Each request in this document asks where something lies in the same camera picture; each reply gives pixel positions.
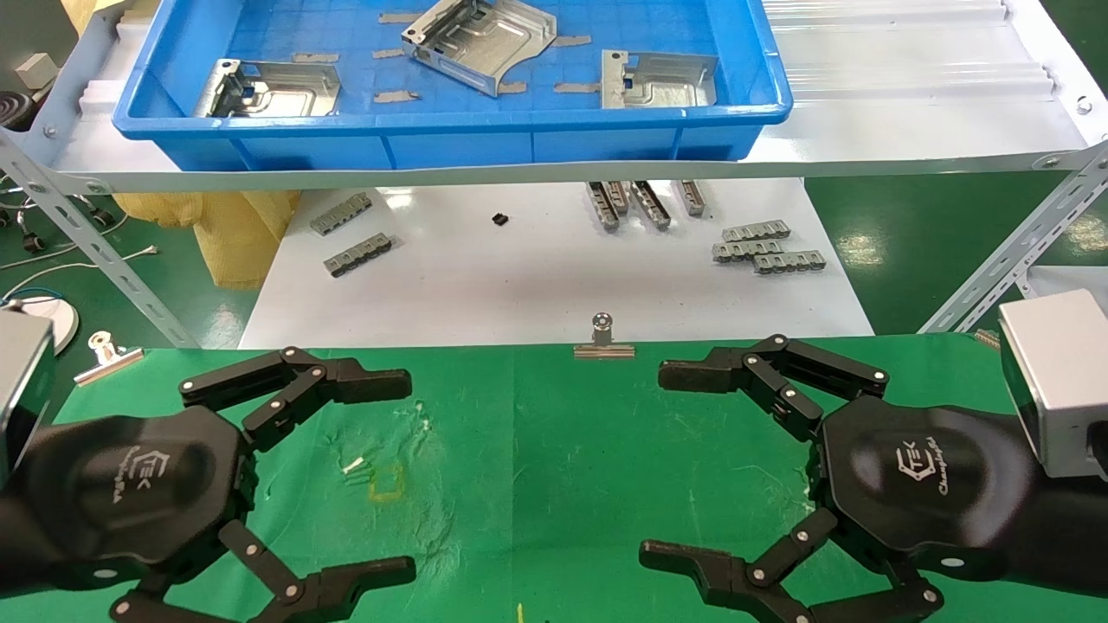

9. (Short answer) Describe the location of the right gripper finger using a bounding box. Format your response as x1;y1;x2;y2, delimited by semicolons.
639;507;945;623
657;334;891;444

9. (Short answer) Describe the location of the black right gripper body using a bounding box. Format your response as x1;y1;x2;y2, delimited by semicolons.
814;395;1041;582

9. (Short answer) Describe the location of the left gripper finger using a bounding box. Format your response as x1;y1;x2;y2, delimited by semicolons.
110;519;417;623
179;346;413;451

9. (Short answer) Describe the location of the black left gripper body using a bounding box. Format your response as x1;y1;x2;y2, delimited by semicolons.
26;405;258;598

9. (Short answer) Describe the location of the stamped sheet metal part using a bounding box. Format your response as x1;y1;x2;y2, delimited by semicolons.
400;0;559;99
600;49;722;111
192;58;343;119

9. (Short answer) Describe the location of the dark grey connector strip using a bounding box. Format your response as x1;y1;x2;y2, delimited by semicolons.
322;233;397;279

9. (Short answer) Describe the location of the light grey connector strip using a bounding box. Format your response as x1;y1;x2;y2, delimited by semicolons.
308;191;375;237

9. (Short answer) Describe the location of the green table cloth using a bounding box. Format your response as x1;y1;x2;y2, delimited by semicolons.
0;336;1108;623

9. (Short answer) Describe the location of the yellow plastic bag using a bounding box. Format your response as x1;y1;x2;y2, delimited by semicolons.
113;189;303;292

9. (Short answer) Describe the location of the blue plastic bin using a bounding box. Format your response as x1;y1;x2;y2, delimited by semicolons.
113;0;794;172

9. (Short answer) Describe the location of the grey metal shelf rack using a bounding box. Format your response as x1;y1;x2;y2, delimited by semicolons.
0;0;1108;349

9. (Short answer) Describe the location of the black office chair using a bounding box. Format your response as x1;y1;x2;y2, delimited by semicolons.
0;173;118;254

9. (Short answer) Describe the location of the white ribbed shelf board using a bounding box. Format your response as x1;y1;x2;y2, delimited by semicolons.
52;0;1093;174

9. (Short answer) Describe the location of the black round object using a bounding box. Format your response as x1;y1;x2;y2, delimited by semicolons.
0;90;36;133

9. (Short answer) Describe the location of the small beige box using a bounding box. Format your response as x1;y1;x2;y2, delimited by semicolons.
15;53;61;91

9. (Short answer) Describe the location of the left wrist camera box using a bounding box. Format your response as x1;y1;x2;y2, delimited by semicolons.
0;309;56;485

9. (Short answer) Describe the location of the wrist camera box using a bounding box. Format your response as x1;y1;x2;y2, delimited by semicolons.
0;309;56;485
997;289;1108;479

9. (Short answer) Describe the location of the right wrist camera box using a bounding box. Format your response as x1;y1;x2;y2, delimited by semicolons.
997;289;1108;479

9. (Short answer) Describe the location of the white pedestal fan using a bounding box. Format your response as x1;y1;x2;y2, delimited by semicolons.
0;293;81;356

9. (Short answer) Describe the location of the white floor cable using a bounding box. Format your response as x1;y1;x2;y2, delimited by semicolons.
0;245;162;300

